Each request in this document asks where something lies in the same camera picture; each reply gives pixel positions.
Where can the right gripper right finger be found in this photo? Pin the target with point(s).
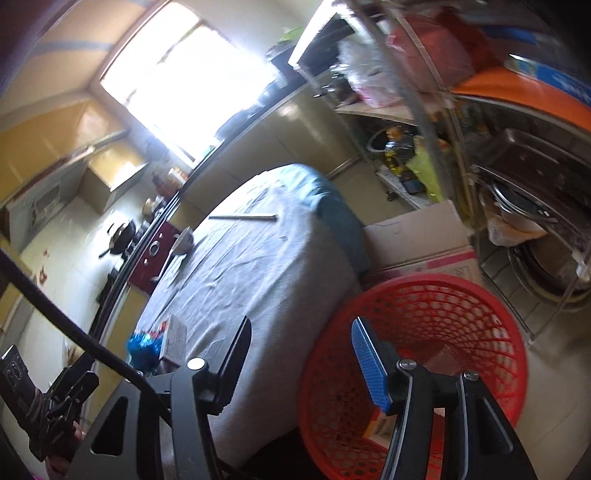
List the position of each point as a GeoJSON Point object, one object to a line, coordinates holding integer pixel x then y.
{"type": "Point", "coordinates": [480, 442]}

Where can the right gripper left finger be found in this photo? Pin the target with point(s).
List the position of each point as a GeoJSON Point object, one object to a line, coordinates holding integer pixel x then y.
{"type": "Point", "coordinates": [124, 440]}

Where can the metal kitchen shelf rack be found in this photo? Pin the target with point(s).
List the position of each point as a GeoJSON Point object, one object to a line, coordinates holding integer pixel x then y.
{"type": "Point", "coordinates": [519, 175]}

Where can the blue plastic bag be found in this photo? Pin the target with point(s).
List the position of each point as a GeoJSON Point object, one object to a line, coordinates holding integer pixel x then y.
{"type": "Point", "coordinates": [143, 351]}

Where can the white small carton box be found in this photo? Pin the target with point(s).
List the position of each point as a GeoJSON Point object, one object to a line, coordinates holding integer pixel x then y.
{"type": "Point", "coordinates": [173, 341]}

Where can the red plastic mesh basket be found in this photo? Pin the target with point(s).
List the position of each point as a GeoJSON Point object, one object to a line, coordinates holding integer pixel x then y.
{"type": "Point", "coordinates": [445, 323]}

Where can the dark red oven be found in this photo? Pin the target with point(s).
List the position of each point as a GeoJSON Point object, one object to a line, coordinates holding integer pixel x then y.
{"type": "Point", "coordinates": [153, 258]}

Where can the cardboard box on floor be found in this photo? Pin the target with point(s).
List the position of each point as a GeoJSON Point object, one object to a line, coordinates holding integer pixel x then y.
{"type": "Point", "coordinates": [430, 240]}

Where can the black wok pan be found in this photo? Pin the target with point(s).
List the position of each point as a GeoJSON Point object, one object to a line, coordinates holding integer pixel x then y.
{"type": "Point", "coordinates": [120, 239]}

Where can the white ceramic bowl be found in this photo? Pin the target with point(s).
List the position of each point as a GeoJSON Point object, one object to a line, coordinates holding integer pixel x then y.
{"type": "Point", "coordinates": [183, 243]}

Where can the grey tablecloth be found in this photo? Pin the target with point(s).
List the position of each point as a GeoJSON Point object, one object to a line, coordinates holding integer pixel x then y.
{"type": "Point", "coordinates": [287, 276]}

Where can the long wooden stick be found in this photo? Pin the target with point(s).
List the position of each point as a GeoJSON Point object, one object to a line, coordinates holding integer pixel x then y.
{"type": "Point", "coordinates": [244, 217]}

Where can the orange board on shelf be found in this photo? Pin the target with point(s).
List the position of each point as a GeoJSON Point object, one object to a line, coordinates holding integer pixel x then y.
{"type": "Point", "coordinates": [506, 86]}

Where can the pink white plastic bag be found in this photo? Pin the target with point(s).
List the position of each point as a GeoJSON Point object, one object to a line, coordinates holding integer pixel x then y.
{"type": "Point", "coordinates": [365, 74]}

